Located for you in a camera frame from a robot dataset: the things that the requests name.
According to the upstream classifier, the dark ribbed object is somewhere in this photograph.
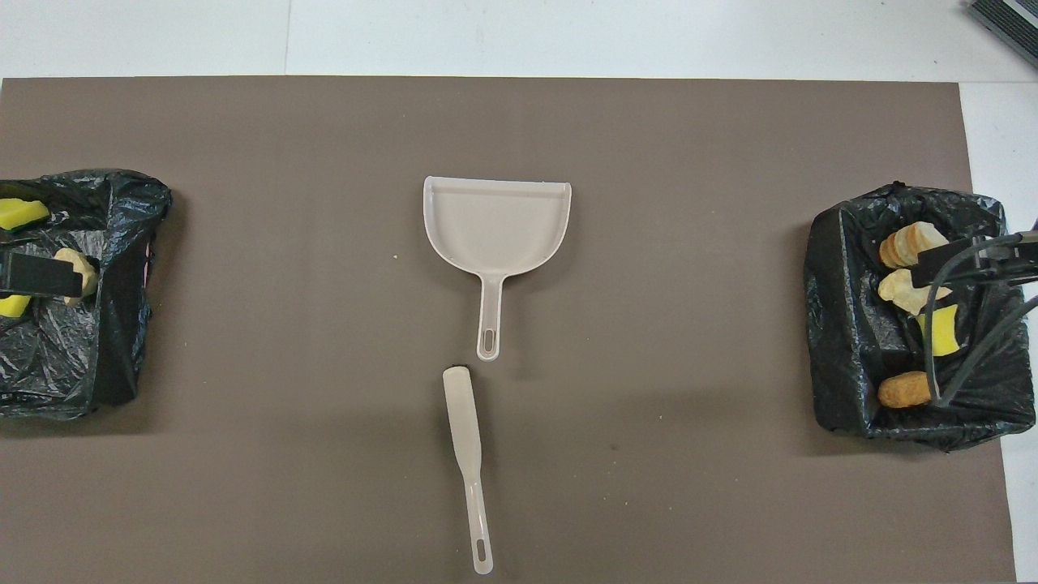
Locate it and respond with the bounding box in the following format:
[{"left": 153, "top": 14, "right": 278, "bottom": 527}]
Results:
[{"left": 967, "top": 0, "right": 1038, "bottom": 70}]

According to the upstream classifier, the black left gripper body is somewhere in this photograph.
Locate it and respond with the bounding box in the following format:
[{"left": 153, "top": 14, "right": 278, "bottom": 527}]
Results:
[{"left": 0, "top": 251, "right": 85, "bottom": 298}]

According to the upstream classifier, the irregular yellow sponge chunk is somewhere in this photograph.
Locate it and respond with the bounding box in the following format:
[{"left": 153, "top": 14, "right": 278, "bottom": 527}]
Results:
[{"left": 0, "top": 198, "right": 51, "bottom": 232}]

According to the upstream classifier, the brown table mat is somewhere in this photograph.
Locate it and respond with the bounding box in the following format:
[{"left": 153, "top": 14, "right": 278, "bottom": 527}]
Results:
[{"left": 0, "top": 76, "right": 1016, "bottom": 584}]

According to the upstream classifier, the large striped bread roll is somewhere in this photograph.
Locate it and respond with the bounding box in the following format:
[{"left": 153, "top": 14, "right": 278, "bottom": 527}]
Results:
[{"left": 879, "top": 221, "right": 951, "bottom": 269}]

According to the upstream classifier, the small yellow sponge piece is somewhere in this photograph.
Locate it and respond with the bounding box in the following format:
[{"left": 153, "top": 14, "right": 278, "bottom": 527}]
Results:
[{"left": 916, "top": 304, "right": 963, "bottom": 358}]

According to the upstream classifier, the black trash bag bin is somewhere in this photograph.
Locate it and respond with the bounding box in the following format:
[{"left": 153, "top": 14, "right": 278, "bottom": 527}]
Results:
[
  {"left": 804, "top": 181, "right": 1036, "bottom": 453},
  {"left": 0, "top": 168, "right": 174, "bottom": 421}
]

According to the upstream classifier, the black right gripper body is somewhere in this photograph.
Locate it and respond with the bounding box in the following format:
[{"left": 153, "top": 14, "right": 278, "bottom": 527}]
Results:
[{"left": 910, "top": 231, "right": 1038, "bottom": 290}]

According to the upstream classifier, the beige plastic dustpan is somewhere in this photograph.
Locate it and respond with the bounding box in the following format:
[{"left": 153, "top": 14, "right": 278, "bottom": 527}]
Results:
[{"left": 422, "top": 175, "right": 573, "bottom": 363}]

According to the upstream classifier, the small striped bread roll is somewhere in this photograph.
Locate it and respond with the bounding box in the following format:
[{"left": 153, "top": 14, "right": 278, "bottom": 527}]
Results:
[{"left": 53, "top": 248, "right": 101, "bottom": 307}]

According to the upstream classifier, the pale bread piece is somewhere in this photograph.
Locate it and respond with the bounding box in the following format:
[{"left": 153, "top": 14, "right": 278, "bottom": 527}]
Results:
[{"left": 877, "top": 268, "right": 954, "bottom": 317}]

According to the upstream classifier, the beige brush with black bristles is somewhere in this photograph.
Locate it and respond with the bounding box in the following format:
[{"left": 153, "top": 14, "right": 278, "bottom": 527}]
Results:
[{"left": 442, "top": 366, "right": 495, "bottom": 576}]

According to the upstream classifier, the brown fried croquette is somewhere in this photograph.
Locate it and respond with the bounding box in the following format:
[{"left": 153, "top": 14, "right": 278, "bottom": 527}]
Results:
[{"left": 877, "top": 371, "right": 935, "bottom": 409}]

